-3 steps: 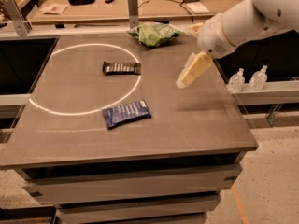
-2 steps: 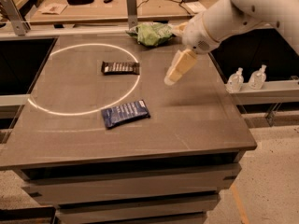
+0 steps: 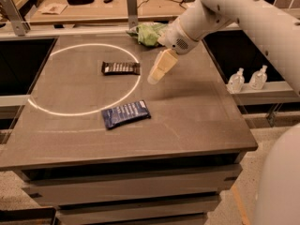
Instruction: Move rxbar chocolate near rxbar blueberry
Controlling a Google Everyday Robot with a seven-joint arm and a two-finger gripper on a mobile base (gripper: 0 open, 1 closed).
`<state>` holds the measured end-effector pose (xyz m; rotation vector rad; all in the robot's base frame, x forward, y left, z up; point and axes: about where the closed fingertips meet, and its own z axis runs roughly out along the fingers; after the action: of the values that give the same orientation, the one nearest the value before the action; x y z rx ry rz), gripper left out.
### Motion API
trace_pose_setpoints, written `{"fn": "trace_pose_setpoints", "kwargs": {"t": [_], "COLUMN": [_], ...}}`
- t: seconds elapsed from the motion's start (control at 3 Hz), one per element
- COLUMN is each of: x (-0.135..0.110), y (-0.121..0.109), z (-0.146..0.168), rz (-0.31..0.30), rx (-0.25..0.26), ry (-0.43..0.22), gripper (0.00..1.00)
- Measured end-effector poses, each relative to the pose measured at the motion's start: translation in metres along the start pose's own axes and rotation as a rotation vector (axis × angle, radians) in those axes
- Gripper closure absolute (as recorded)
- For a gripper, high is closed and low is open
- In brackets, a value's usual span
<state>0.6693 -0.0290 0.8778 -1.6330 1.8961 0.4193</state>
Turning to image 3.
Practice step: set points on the lower grey drawer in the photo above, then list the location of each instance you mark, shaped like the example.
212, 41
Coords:
179, 210

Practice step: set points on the paper packet on desk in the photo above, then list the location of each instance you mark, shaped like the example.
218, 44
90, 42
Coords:
53, 9

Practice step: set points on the grey metal bracket left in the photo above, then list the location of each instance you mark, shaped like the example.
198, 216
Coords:
18, 23

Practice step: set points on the black oblong object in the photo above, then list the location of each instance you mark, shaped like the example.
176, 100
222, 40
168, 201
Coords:
79, 2

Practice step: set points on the grey metal bracket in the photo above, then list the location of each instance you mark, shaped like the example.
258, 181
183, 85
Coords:
132, 13
18, 23

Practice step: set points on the blueberry rxbar blue wrapper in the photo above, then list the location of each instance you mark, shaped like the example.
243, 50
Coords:
124, 114

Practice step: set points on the green chip bag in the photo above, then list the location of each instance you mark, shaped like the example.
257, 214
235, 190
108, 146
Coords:
148, 33

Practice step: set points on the small black device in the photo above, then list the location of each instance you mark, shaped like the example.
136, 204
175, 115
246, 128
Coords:
107, 1

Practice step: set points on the grey drawer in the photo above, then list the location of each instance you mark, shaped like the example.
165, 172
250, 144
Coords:
133, 186
179, 210

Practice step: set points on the upper grey drawer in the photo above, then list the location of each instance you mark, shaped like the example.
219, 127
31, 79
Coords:
133, 186

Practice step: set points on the grey metal bracket middle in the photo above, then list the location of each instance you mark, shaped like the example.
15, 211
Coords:
132, 13

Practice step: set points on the chocolate rxbar dark wrapper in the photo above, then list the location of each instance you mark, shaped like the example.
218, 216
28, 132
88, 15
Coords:
120, 68

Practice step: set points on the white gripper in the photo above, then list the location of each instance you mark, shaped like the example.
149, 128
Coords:
176, 37

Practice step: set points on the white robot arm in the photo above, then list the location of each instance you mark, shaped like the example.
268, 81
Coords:
277, 35

